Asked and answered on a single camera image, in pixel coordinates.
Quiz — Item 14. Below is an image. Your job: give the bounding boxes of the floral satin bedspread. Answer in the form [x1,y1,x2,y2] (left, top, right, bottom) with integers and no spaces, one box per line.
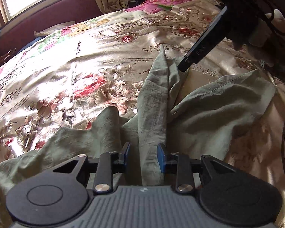
[0,0,285,227]

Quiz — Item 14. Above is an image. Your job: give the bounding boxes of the maroon padded headboard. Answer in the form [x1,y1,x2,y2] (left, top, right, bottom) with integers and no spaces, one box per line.
[0,0,102,56]

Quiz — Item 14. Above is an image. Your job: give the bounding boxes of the beige pillow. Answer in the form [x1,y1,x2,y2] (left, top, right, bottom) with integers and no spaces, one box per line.
[34,21,75,38]

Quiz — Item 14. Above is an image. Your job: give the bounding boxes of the olive green pants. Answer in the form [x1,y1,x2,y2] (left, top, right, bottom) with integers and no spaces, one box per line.
[0,50,276,227]

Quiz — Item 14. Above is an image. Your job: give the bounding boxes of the gloved right hand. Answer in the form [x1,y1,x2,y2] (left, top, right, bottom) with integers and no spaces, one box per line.
[245,21,285,67]

